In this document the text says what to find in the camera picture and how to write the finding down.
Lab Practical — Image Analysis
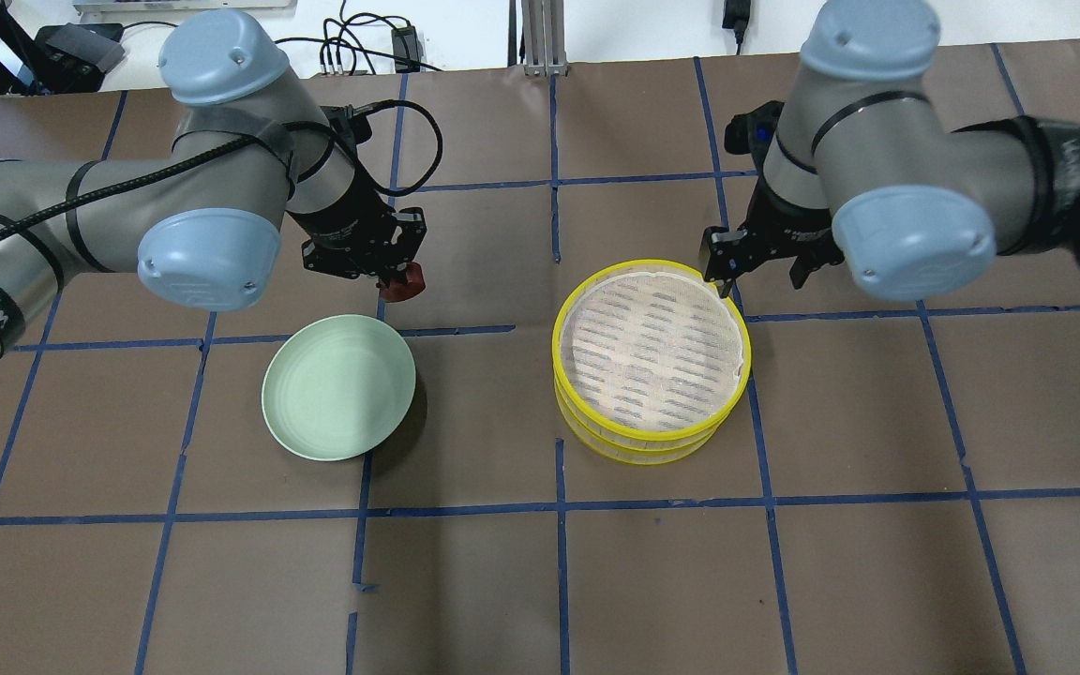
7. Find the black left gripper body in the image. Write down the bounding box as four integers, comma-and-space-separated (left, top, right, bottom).
300, 192, 428, 280

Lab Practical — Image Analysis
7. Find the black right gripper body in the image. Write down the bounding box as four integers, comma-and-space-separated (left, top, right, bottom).
706, 183, 845, 291

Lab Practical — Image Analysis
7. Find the yellow bamboo steamer layer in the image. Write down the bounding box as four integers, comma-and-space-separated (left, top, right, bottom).
551, 258, 753, 441
553, 377, 735, 465

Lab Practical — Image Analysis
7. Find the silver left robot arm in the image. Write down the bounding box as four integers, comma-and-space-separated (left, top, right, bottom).
0, 8, 426, 360

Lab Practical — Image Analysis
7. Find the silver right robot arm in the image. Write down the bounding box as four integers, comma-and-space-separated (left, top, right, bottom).
698, 1, 1080, 303

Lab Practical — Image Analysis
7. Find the light green round plate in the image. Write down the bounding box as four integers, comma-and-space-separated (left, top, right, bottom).
261, 313, 416, 462

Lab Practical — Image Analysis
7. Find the black power adapter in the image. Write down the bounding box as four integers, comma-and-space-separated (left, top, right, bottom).
391, 25, 423, 72

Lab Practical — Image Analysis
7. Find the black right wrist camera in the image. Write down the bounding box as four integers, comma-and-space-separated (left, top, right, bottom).
723, 102, 785, 165

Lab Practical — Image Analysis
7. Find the aluminium frame post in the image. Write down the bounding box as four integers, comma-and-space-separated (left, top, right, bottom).
510, 1, 570, 78

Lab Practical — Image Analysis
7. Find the black camera on stand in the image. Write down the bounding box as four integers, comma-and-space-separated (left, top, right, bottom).
0, 1, 126, 96

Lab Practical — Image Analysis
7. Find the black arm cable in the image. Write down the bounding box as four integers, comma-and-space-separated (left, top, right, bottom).
0, 99, 444, 259

